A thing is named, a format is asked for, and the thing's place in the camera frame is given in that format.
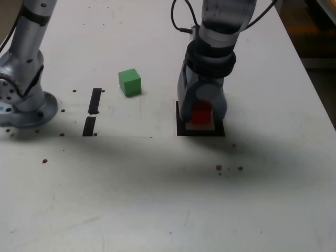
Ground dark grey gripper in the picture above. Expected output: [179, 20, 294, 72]
[177, 61, 228, 124]

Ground red cube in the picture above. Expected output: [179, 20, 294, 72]
[191, 101, 213, 125]

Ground green cube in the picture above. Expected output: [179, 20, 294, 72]
[118, 68, 142, 98]

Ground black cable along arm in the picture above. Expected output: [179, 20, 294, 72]
[0, 12, 25, 51]

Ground black tape strip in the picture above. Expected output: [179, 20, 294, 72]
[82, 88, 103, 137]

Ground black tape square outline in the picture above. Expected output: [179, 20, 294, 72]
[175, 100, 226, 137]

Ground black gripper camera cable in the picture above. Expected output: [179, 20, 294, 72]
[170, 0, 201, 34]

